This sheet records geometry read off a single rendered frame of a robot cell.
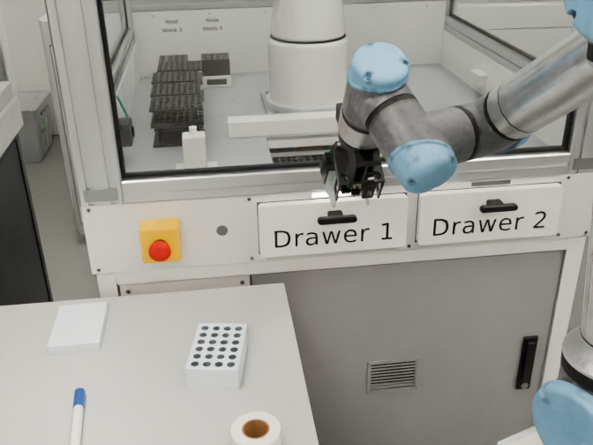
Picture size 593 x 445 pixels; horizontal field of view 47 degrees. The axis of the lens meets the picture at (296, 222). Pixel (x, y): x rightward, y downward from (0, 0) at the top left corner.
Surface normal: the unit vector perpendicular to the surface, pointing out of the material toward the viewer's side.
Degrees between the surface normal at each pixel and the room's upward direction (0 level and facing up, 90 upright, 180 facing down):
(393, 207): 90
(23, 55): 90
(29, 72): 90
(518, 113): 107
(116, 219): 90
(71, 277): 0
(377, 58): 35
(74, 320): 0
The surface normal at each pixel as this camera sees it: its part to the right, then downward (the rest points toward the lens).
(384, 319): 0.13, 0.45
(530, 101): -0.70, 0.54
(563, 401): -0.85, 0.36
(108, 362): -0.01, -0.89
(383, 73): 0.06, -0.48
